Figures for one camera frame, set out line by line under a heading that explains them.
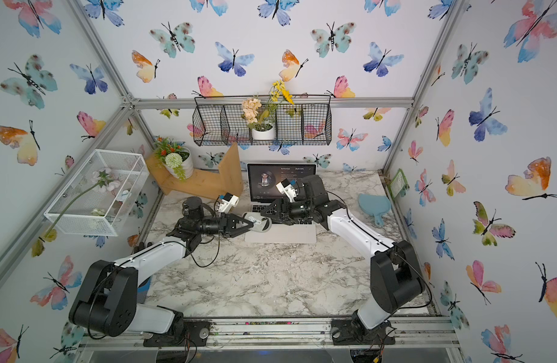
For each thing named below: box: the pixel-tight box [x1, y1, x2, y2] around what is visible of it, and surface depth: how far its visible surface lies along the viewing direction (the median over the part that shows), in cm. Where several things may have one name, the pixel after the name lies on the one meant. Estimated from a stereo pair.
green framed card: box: [387, 167, 409, 200], surface depth 116 cm
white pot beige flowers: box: [241, 80, 299, 141], surface depth 88 cm
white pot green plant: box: [153, 136, 194, 182], surface depth 99 cm
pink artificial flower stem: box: [31, 167, 121, 258], surface depth 74 cm
